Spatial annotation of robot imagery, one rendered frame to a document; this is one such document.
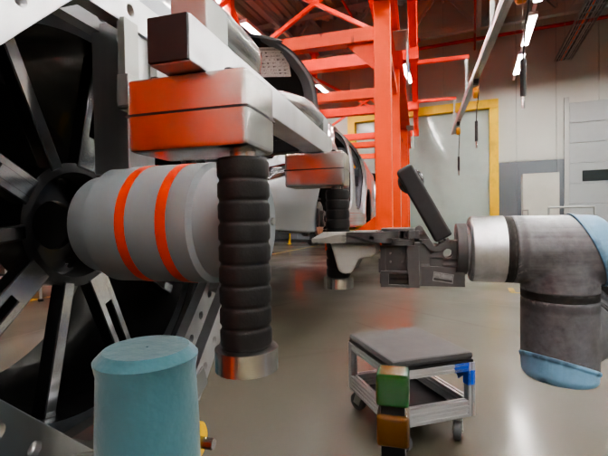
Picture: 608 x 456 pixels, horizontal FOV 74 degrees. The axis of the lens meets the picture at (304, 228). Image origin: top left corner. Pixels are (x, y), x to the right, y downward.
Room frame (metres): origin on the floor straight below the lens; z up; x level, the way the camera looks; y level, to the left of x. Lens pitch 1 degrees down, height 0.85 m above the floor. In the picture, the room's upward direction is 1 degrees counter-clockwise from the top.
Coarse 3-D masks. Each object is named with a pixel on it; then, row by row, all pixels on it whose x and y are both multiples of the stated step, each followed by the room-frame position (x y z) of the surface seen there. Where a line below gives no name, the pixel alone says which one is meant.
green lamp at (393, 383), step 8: (384, 368) 0.51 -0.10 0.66; (392, 368) 0.51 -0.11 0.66; (400, 368) 0.51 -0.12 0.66; (408, 368) 0.52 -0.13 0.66; (376, 376) 0.50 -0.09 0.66; (384, 376) 0.49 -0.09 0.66; (392, 376) 0.49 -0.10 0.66; (400, 376) 0.49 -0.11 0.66; (408, 376) 0.49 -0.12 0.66; (376, 384) 0.50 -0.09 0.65; (384, 384) 0.49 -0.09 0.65; (392, 384) 0.49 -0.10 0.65; (400, 384) 0.49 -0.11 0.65; (408, 384) 0.49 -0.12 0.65; (376, 392) 0.50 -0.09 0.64; (384, 392) 0.49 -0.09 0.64; (392, 392) 0.49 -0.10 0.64; (400, 392) 0.49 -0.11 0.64; (408, 392) 0.49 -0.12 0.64; (376, 400) 0.50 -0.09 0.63; (384, 400) 0.49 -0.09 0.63; (392, 400) 0.49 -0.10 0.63; (400, 400) 0.49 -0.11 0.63; (408, 400) 0.49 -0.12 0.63
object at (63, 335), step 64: (0, 64) 0.45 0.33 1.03; (64, 64) 0.59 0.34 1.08; (64, 128) 0.74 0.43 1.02; (0, 192) 0.44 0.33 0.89; (64, 192) 0.56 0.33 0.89; (0, 256) 0.47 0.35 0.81; (64, 256) 0.56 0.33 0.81; (0, 320) 0.43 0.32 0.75; (64, 320) 0.51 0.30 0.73; (128, 320) 0.71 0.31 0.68; (0, 384) 0.60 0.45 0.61; (64, 384) 0.59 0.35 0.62
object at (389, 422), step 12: (408, 408) 0.51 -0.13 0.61; (384, 420) 0.49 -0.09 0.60; (396, 420) 0.49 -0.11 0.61; (408, 420) 0.49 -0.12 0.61; (384, 432) 0.49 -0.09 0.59; (396, 432) 0.49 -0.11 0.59; (408, 432) 0.49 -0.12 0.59; (384, 444) 0.49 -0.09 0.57; (396, 444) 0.49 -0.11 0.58; (408, 444) 0.49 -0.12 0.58
